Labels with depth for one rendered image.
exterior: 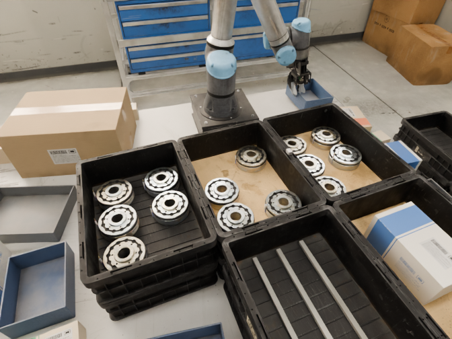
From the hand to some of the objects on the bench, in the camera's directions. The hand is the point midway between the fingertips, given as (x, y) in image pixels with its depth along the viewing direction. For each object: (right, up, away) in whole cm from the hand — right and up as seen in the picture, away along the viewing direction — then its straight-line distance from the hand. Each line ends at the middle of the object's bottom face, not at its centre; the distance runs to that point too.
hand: (296, 93), depth 146 cm
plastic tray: (-101, -54, -46) cm, 123 cm away
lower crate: (-57, -61, -53) cm, 99 cm away
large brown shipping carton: (-94, -29, -20) cm, 101 cm away
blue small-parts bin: (-84, -71, -64) cm, 128 cm away
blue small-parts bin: (+7, -3, +6) cm, 9 cm away
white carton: (+26, -38, -30) cm, 55 cm away
